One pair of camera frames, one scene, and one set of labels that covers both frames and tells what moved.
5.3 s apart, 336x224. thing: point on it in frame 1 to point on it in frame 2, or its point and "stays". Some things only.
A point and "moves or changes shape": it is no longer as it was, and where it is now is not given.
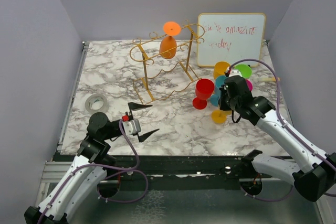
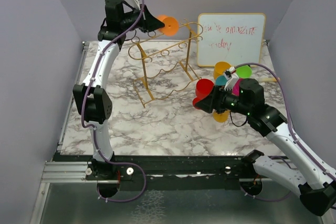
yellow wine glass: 220,68 stays
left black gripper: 133,106 to 148,22
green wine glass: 245,70 stays
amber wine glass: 219,116 stays
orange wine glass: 168,45 moves or changes shape
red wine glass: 204,88 stays
